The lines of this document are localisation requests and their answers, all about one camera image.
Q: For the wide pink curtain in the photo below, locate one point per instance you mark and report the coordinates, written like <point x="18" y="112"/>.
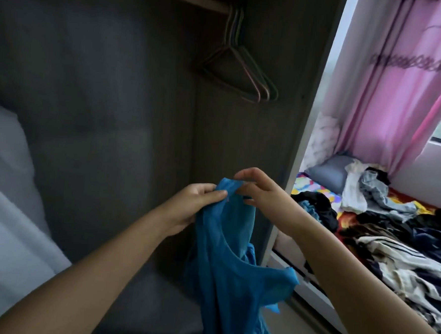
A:
<point x="405" y="79"/>

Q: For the white bed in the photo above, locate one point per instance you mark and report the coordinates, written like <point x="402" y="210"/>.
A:
<point x="313" y="290"/>

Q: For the grey wardrobe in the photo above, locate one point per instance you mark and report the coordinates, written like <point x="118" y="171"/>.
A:
<point x="121" y="77"/>

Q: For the grey pillow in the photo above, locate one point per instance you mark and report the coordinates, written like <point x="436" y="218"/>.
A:
<point x="332" y="172"/>

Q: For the teal blue sleeveless top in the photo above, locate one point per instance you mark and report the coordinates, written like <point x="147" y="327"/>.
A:
<point x="228" y="285"/>

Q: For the blue garment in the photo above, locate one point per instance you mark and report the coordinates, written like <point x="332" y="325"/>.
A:
<point x="309" y="209"/>

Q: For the colourful patterned pillow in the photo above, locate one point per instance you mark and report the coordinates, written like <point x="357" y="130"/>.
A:
<point x="309" y="185"/>

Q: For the pile of mixed clothes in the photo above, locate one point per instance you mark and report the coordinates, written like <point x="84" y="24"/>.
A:
<point x="409" y="251"/>

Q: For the person's left hand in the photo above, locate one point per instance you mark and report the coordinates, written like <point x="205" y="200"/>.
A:
<point x="192" y="206"/>

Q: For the red bedsheet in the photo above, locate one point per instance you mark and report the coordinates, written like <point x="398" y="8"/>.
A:
<point x="348" y="216"/>

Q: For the black garment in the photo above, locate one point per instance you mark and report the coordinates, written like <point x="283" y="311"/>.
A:
<point x="322" y="208"/>

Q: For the person's left forearm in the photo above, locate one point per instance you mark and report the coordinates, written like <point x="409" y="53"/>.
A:
<point x="79" y="287"/>

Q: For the person's right forearm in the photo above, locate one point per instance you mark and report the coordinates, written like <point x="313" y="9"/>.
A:
<point x="369" y="293"/>

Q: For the white thin blouse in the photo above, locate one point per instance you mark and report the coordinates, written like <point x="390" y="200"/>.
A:
<point x="13" y="271"/>

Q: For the person's right hand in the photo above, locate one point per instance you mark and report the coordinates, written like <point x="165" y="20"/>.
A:
<point x="272" y="196"/>

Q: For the white tufted headboard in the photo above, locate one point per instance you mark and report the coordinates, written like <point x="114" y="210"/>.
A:
<point x="323" y="141"/>

